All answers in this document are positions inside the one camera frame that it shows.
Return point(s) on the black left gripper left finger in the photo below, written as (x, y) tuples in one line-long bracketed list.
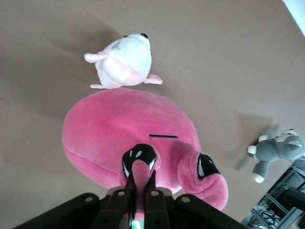
[(112, 210)]

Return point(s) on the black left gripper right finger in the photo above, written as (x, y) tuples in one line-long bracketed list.
[(157, 210)]

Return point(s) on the pink round plush toy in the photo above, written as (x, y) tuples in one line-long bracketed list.
[(107, 124)]

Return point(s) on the grey husky plush toy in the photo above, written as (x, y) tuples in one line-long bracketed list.
[(276, 150)]

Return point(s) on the white and pink plush toy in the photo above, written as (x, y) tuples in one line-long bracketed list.
[(126, 62)]

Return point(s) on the dark metal equipment rack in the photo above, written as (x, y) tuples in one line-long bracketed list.
[(281, 202)]

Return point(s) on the brown table cover sheet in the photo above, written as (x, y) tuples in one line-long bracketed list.
[(214, 59)]

